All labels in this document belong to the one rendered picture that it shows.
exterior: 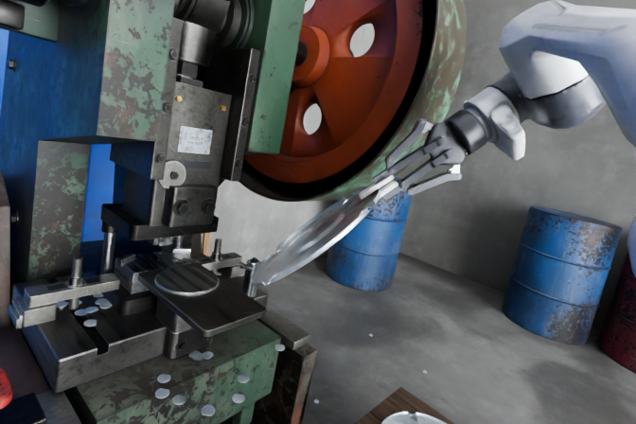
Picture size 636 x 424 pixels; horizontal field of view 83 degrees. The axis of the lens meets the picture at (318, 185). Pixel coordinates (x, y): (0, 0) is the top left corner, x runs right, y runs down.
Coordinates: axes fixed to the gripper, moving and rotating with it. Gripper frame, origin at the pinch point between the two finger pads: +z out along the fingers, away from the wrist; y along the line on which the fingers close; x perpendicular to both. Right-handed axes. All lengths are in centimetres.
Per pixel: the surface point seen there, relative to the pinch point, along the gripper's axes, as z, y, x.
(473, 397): 16, -132, -99
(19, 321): 63, 17, 10
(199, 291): 39.4, 2.8, -0.2
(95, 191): 110, 56, -101
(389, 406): 33, -65, -36
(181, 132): 25.1, 29.9, -4.0
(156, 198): 35.8, 22.1, -1.5
